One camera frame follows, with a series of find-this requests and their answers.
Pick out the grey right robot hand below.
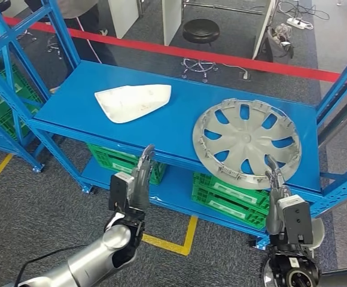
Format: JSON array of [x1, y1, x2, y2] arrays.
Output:
[[265, 154, 292, 236]]

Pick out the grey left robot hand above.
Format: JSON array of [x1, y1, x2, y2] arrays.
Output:
[[129, 144, 157, 213]]

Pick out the grey wheel hubcap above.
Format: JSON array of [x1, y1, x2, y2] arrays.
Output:
[[192, 99, 302, 190]]

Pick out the blue metal shelf rack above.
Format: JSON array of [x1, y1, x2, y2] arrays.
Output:
[[0, 0, 347, 251], [0, 35, 45, 173]]

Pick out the white plastic panel part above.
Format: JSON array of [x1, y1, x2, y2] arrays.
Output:
[[94, 84, 172, 124]]

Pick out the red barrier belt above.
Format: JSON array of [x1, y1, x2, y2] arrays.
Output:
[[0, 11, 347, 87]]

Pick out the dark grey bag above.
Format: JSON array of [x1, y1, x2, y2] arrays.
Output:
[[263, 23, 295, 63]]

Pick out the black round stool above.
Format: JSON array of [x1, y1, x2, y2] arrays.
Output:
[[0, 0, 38, 42], [46, 35, 64, 60], [181, 19, 221, 84]]

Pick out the white power strip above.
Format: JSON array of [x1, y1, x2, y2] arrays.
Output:
[[286, 16, 314, 30]]

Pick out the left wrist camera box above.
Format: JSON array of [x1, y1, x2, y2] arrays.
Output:
[[108, 172, 135, 213]]

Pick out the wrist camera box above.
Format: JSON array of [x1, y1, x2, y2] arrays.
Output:
[[108, 172, 135, 213], [280, 194, 314, 246]]

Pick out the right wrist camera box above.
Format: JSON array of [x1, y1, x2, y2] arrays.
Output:
[[280, 194, 314, 246]]

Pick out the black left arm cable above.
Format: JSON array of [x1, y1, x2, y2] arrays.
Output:
[[13, 245, 87, 287]]

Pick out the black cable bundle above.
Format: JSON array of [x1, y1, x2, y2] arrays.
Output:
[[277, 0, 331, 22]]

